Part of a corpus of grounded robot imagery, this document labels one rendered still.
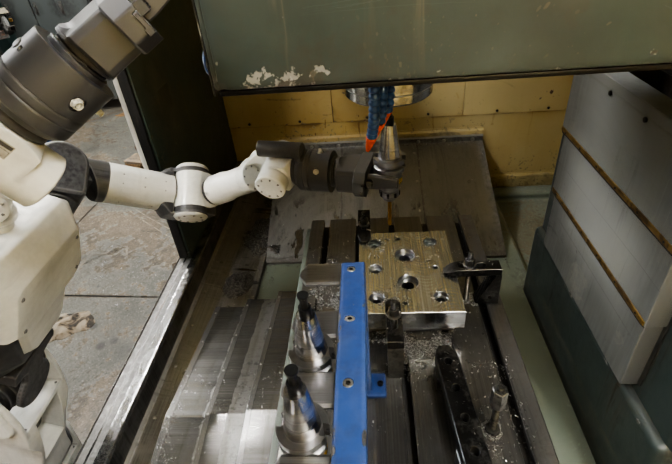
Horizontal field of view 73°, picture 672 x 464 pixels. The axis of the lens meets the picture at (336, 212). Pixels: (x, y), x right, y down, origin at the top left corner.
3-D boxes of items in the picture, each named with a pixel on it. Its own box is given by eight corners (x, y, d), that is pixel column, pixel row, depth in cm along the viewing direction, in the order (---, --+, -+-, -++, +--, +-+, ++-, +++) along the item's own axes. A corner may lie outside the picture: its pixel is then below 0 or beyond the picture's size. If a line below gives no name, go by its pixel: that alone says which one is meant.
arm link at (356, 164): (362, 167, 84) (302, 163, 87) (364, 210, 90) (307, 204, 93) (375, 138, 94) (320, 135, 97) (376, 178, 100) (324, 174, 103)
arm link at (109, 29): (100, -30, 37) (-8, 69, 37) (185, 61, 43) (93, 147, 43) (92, -38, 47) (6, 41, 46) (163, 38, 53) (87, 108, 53)
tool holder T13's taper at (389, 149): (398, 162, 86) (399, 129, 83) (376, 160, 88) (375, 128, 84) (402, 151, 90) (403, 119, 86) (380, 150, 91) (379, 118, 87)
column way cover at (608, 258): (614, 390, 89) (717, 153, 60) (536, 240, 128) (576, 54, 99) (640, 389, 88) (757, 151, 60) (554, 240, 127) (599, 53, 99)
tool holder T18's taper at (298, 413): (314, 447, 51) (307, 412, 47) (277, 438, 52) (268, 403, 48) (325, 411, 54) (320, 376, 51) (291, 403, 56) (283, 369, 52)
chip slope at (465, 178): (257, 296, 158) (243, 237, 144) (284, 194, 214) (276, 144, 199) (519, 290, 151) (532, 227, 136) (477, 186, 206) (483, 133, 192)
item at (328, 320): (290, 340, 66) (289, 337, 65) (294, 313, 70) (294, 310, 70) (338, 340, 65) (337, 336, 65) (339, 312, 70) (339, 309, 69)
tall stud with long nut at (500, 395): (486, 437, 83) (494, 394, 76) (483, 422, 85) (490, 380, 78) (501, 437, 83) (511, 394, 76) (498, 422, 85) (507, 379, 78)
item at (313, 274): (298, 287, 75) (298, 284, 75) (302, 266, 79) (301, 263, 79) (341, 286, 74) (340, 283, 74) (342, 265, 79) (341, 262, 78)
